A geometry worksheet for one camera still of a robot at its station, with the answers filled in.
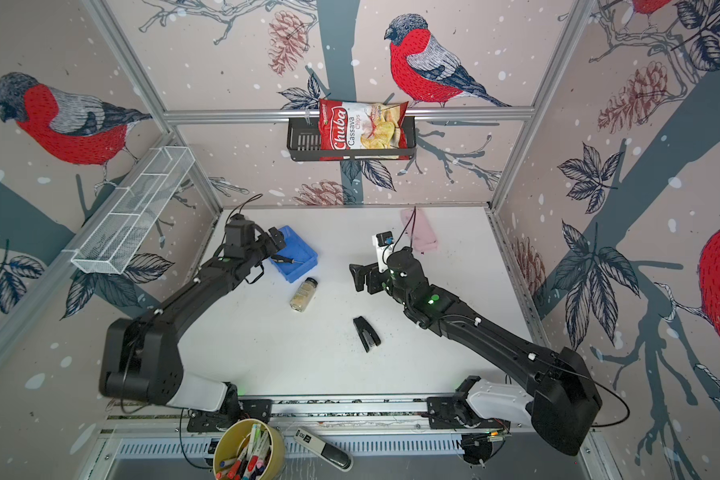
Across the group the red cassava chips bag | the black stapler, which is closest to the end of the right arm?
the black stapler

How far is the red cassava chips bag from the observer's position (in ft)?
2.86

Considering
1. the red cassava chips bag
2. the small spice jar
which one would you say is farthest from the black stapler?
the red cassava chips bag

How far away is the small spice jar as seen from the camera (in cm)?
92

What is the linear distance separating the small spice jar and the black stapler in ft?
0.56

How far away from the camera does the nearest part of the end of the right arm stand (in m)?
0.58

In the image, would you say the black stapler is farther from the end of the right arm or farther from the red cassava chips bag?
the red cassava chips bag

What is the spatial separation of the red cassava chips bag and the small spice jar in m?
0.45

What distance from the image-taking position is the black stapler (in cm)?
85

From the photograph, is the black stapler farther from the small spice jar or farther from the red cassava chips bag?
the red cassava chips bag

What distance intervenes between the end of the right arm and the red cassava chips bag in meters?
0.41

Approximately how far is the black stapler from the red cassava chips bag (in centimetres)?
54

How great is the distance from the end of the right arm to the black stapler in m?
0.22

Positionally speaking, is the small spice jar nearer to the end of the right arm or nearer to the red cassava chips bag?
the end of the right arm

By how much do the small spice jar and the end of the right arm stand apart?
276mm
